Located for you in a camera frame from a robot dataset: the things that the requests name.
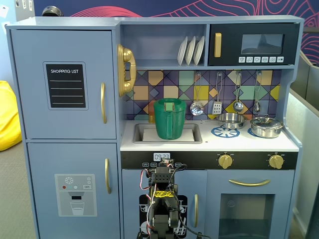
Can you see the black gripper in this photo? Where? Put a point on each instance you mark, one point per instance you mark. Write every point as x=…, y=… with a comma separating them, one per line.
x=164, y=162

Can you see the blue fridge door with list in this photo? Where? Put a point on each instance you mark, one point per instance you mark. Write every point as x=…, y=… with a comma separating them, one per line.
x=30, y=74

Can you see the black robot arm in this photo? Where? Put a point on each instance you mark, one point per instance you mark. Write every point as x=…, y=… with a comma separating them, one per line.
x=162, y=219

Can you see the blue dishwasher cabinet door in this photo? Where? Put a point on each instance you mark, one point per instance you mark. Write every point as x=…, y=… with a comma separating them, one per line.
x=132, y=184

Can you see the blue oven door with window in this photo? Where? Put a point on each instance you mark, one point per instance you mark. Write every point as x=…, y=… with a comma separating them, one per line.
x=214, y=199

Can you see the blue freezer door with dispenser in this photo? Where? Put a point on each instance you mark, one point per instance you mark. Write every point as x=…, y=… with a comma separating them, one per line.
x=45, y=159

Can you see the black toy microwave door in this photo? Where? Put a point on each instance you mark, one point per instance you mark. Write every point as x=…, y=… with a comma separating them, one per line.
x=231, y=44

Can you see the grey metal cabinet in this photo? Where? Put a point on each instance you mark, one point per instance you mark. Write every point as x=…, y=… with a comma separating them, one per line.
x=22, y=12

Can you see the grey toy sink basin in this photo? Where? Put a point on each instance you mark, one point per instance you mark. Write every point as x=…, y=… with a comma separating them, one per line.
x=139, y=134

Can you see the green plastic pitcher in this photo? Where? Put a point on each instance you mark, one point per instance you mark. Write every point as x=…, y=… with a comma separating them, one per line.
x=172, y=122

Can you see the small orange toy bottle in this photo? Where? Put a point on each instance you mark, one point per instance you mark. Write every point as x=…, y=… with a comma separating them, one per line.
x=151, y=118

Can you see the gold stove knob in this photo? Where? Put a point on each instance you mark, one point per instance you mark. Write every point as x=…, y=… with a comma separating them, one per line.
x=276, y=161
x=225, y=161

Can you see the steel slotted skimmer spoon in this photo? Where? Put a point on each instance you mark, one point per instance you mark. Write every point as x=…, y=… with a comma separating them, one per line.
x=197, y=109

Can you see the steel slotted spatula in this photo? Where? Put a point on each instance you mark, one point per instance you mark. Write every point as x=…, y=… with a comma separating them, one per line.
x=217, y=107

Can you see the steel toy frying pan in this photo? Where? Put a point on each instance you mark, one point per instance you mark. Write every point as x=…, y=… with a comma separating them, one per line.
x=231, y=120

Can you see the steel toy ladle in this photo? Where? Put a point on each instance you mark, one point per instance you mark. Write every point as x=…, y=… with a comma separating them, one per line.
x=238, y=106

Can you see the steel toy pot with lid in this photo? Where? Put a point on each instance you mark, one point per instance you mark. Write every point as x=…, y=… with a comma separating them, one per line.
x=266, y=127

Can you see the steel toy whisk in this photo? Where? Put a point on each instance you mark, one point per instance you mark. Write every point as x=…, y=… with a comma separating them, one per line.
x=257, y=107

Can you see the gold toy telephone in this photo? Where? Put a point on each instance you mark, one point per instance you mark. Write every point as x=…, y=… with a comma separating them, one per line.
x=124, y=57

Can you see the white toy plate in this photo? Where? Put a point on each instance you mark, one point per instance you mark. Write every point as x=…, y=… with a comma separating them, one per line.
x=199, y=49
x=190, y=51
x=182, y=51

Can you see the blue toy kitchen body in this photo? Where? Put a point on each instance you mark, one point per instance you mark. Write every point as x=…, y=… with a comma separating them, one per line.
x=162, y=42

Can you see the grey partition panel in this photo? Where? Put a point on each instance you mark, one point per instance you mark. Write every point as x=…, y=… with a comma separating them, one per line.
x=304, y=104

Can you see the yellow bean bag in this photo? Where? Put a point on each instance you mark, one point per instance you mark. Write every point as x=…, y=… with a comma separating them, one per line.
x=8, y=119

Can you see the small wrist camera board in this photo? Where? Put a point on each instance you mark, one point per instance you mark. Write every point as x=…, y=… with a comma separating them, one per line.
x=165, y=160

